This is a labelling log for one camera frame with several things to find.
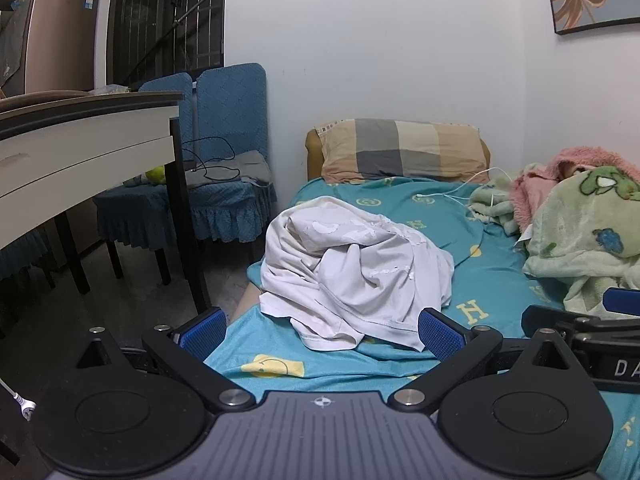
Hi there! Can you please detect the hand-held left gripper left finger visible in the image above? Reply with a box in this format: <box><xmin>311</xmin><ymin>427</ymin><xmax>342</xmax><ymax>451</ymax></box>
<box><xmin>75</xmin><ymin>308</ymin><xmax>257</xmax><ymax>414</ymax></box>

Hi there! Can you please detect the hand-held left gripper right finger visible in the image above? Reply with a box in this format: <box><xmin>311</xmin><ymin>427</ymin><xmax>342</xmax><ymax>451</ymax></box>
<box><xmin>389</xmin><ymin>307</ymin><xmax>576</xmax><ymax>414</ymax></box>

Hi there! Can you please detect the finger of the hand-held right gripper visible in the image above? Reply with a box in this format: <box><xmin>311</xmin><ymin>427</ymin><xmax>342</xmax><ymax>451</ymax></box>
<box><xmin>521</xmin><ymin>304</ymin><xmax>640</xmax><ymax>342</ymax></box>
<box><xmin>602</xmin><ymin>287</ymin><xmax>640</xmax><ymax>317</ymax></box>

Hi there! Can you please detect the white t-shirt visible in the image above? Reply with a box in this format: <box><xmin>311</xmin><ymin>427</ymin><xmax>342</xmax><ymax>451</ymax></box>
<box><xmin>258</xmin><ymin>196</ymin><xmax>456</xmax><ymax>352</ymax></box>

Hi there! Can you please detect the green printed fleece blanket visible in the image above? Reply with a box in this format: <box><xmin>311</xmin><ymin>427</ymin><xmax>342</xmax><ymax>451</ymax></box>
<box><xmin>468</xmin><ymin>162</ymin><xmax>640</xmax><ymax>321</ymax></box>

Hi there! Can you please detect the bed with teal printed sheet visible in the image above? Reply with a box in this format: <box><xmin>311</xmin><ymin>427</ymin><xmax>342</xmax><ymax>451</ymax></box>
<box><xmin>202</xmin><ymin>175</ymin><xmax>640</xmax><ymax>480</ymax></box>

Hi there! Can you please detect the pink fleece blanket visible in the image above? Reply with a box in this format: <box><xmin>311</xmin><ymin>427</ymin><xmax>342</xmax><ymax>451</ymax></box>
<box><xmin>510</xmin><ymin>146</ymin><xmax>634</xmax><ymax>234</ymax></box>

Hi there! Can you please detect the grey cloth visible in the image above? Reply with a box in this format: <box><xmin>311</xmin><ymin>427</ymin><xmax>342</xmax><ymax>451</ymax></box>
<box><xmin>186</xmin><ymin>150</ymin><xmax>274</xmax><ymax>187</ymax></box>

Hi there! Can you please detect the plaid pillow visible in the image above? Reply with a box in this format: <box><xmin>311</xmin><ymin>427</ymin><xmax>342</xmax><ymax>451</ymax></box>
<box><xmin>314</xmin><ymin>118</ymin><xmax>488</xmax><ymax>184</ymax></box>

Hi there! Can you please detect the white power plug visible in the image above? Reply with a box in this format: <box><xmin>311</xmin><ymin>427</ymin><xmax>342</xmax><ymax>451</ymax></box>
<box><xmin>0</xmin><ymin>377</ymin><xmax>39</xmax><ymax>424</ymax></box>

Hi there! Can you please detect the brown cushion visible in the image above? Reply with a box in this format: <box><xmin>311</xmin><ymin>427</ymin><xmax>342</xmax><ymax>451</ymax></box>
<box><xmin>305</xmin><ymin>128</ymin><xmax>493</xmax><ymax>182</ymax></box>

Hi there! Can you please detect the white desk with black legs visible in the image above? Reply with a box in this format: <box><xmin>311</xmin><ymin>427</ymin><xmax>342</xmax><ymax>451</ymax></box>
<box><xmin>0</xmin><ymin>90</ymin><xmax>212</xmax><ymax>314</ymax></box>

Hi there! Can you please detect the blue covered chair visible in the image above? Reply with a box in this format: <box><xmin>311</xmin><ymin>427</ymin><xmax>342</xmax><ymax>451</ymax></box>
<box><xmin>94</xmin><ymin>72</ymin><xmax>197</xmax><ymax>282</ymax></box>
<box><xmin>191</xmin><ymin>63</ymin><xmax>279</xmax><ymax>244</ymax></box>

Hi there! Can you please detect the dark window with grille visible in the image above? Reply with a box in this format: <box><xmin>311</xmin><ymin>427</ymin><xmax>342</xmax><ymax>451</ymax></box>
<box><xmin>106</xmin><ymin>0</ymin><xmax>227</xmax><ymax>89</ymax></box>

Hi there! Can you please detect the gold refrigerator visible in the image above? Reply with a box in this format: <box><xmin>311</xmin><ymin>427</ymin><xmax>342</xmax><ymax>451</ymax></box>
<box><xmin>0</xmin><ymin>0</ymin><xmax>101</xmax><ymax>99</ymax></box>

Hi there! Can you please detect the white charging cable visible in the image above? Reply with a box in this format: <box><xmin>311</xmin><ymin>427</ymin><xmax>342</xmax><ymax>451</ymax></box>
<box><xmin>416</xmin><ymin>167</ymin><xmax>516</xmax><ymax>222</ymax></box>

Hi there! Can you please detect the black cable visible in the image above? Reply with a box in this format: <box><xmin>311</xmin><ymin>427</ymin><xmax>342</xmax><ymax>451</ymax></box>
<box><xmin>181</xmin><ymin>136</ymin><xmax>242</xmax><ymax>182</ymax></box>

